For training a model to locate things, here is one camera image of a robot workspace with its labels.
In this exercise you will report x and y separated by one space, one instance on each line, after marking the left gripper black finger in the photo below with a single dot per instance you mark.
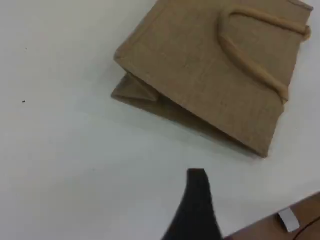
196 215

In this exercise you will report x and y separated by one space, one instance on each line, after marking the brown jute tote bag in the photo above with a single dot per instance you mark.
200 62

